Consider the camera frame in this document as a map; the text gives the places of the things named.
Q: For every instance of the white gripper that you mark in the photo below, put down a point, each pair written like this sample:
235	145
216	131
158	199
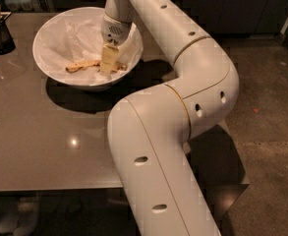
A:
115	30

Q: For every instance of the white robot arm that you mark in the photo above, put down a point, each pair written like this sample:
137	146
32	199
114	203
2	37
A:
148	128

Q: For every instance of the dark cabinet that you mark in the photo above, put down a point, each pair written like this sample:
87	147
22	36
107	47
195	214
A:
218	16

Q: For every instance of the white bowl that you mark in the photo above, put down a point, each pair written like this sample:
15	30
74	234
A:
51	66

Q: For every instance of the white crumpled paper liner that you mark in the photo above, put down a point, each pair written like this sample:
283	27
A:
74	36

